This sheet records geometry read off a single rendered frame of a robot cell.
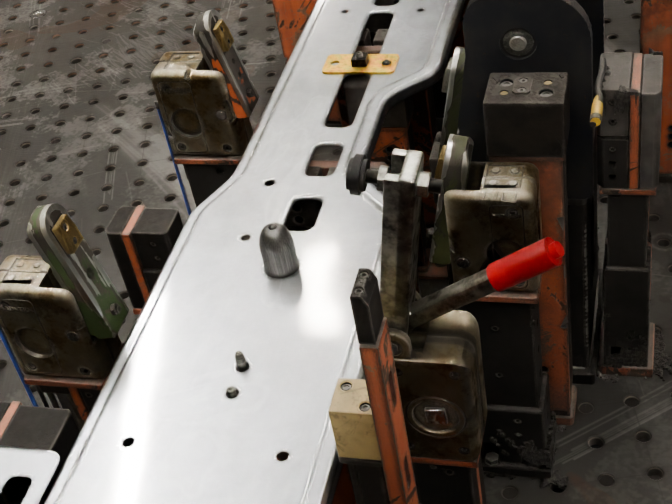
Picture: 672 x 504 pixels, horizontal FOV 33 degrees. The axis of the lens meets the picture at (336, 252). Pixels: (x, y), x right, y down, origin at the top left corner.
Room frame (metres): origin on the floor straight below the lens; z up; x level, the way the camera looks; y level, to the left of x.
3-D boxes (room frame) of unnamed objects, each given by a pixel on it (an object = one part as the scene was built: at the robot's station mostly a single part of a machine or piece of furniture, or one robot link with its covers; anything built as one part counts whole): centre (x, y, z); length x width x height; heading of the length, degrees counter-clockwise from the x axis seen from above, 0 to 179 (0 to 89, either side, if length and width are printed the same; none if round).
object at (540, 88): (0.84, -0.19, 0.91); 0.07 x 0.05 x 0.42; 69
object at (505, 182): (0.78, -0.15, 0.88); 0.11 x 0.09 x 0.37; 69
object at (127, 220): (0.93, 0.19, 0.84); 0.11 x 0.08 x 0.29; 69
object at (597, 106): (0.85, -0.26, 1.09); 0.10 x 0.01 x 0.01; 159
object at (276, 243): (0.81, 0.05, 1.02); 0.03 x 0.03 x 0.07
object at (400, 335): (0.62, -0.03, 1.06); 0.03 x 0.01 x 0.03; 69
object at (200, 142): (1.13, 0.12, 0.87); 0.12 x 0.09 x 0.35; 69
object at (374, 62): (1.12, -0.07, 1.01); 0.08 x 0.04 x 0.01; 69
